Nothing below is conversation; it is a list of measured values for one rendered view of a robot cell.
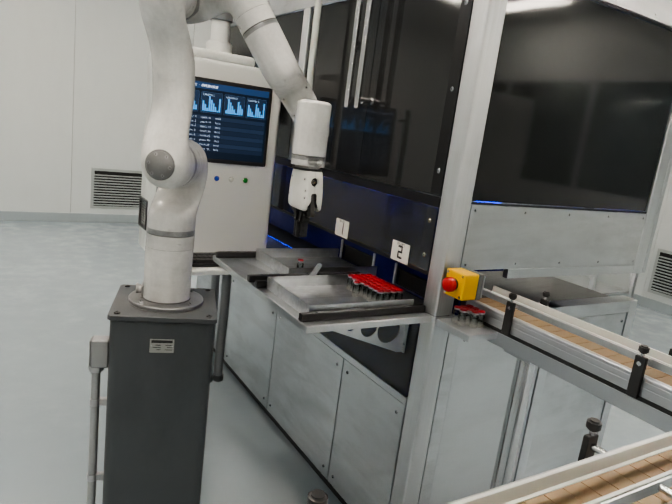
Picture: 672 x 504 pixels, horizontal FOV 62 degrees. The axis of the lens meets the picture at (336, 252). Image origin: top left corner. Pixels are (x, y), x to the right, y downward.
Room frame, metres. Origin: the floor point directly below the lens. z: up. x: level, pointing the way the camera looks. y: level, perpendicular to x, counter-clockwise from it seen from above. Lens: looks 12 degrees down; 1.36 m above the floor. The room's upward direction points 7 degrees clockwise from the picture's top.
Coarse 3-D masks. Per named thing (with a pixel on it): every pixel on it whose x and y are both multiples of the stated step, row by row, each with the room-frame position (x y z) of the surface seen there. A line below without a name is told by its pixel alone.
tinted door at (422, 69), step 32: (384, 0) 1.91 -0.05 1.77; (416, 0) 1.77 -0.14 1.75; (448, 0) 1.65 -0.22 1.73; (384, 32) 1.89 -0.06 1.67; (416, 32) 1.75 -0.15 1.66; (448, 32) 1.63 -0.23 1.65; (384, 64) 1.87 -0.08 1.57; (416, 64) 1.73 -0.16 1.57; (448, 64) 1.61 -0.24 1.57; (384, 96) 1.85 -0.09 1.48; (416, 96) 1.71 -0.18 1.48; (384, 128) 1.83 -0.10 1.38; (416, 128) 1.69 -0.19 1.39; (384, 160) 1.81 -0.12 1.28; (416, 160) 1.67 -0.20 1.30
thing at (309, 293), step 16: (272, 288) 1.54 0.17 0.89; (288, 288) 1.60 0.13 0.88; (304, 288) 1.62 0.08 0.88; (320, 288) 1.64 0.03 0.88; (336, 288) 1.66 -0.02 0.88; (304, 304) 1.38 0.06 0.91; (320, 304) 1.38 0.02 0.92; (336, 304) 1.40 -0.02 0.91; (352, 304) 1.43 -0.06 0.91; (368, 304) 1.46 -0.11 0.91; (384, 304) 1.49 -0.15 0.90; (400, 304) 1.52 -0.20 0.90
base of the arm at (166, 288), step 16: (160, 240) 1.35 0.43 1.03; (176, 240) 1.36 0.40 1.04; (192, 240) 1.40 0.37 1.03; (160, 256) 1.35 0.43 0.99; (176, 256) 1.36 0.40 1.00; (192, 256) 1.42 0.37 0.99; (144, 272) 1.38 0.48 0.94; (160, 272) 1.35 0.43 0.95; (176, 272) 1.36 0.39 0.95; (144, 288) 1.38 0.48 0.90; (160, 288) 1.35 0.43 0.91; (176, 288) 1.37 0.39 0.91; (144, 304) 1.34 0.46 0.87; (160, 304) 1.35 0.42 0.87; (176, 304) 1.37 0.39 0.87; (192, 304) 1.38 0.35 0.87
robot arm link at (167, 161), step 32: (160, 0) 1.31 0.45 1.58; (192, 0) 1.41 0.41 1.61; (160, 32) 1.35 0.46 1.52; (160, 64) 1.37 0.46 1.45; (192, 64) 1.40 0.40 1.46; (160, 96) 1.36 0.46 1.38; (192, 96) 1.40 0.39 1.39; (160, 128) 1.34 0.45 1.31; (160, 160) 1.30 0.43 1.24; (192, 160) 1.36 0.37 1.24
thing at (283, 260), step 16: (256, 256) 1.92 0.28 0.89; (272, 256) 1.95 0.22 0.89; (288, 256) 1.99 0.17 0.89; (304, 256) 2.02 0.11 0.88; (320, 256) 2.06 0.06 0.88; (336, 256) 2.10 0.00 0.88; (288, 272) 1.71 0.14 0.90; (304, 272) 1.74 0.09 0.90; (320, 272) 1.77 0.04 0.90; (368, 272) 1.87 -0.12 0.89
